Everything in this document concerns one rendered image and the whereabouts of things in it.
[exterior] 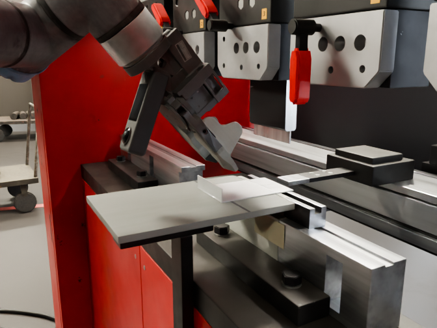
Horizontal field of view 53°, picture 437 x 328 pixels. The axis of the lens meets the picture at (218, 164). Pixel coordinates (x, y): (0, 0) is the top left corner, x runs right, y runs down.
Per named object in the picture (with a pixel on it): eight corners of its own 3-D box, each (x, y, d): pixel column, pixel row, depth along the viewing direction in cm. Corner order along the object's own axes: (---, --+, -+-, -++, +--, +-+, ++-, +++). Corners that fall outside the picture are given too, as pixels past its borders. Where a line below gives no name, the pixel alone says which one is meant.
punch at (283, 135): (249, 135, 74) (250, 77, 72) (259, 133, 75) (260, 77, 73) (284, 144, 66) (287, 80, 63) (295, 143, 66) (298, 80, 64)
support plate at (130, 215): (86, 202, 67) (86, 196, 67) (233, 180, 79) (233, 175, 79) (118, 244, 52) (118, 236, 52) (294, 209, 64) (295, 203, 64)
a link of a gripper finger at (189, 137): (236, 141, 71) (211, 102, 65) (211, 167, 70) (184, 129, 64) (224, 135, 73) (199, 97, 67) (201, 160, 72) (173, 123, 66)
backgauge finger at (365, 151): (263, 181, 80) (263, 155, 79) (365, 166, 92) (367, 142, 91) (304, 200, 70) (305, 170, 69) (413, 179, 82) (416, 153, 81)
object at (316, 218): (237, 192, 79) (237, 176, 78) (251, 190, 80) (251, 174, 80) (309, 229, 62) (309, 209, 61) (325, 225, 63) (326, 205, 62)
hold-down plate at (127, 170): (108, 168, 135) (107, 159, 135) (125, 166, 138) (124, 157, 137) (138, 193, 110) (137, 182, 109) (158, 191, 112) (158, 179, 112)
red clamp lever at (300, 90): (284, 104, 52) (287, 19, 50) (311, 102, 54) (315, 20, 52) (293, 105, 51) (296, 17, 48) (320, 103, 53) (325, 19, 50)
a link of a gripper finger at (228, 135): (265, 148, 63) (223, 101, 61) (238, 177, 62) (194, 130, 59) (256, 148, 66) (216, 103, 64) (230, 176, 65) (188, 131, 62)
